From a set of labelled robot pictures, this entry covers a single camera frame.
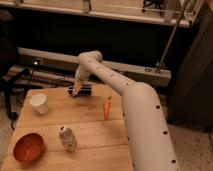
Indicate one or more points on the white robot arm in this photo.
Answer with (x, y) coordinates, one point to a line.
(148, 136)

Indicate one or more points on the orange carrot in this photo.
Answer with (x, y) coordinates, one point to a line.
(106, 107)

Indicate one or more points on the white ceramic cup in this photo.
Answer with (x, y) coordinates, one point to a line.
(39, 103)

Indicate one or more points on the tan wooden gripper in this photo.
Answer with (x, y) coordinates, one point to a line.
(76, 88)

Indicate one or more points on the dark cabinet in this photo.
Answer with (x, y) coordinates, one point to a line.
(190, 98)

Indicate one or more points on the metal tripod pole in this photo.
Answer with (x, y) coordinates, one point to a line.
(159, 40)

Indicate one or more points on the red-orange bowl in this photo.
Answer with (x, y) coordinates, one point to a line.
(28, 148)

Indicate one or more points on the clear plastic bottle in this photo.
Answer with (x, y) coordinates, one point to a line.
(68, 138)

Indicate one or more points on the black whiteboard eraser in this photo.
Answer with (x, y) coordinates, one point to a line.
(85, 90)

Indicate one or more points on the black office chair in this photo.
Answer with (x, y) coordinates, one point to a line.
(9, 57)

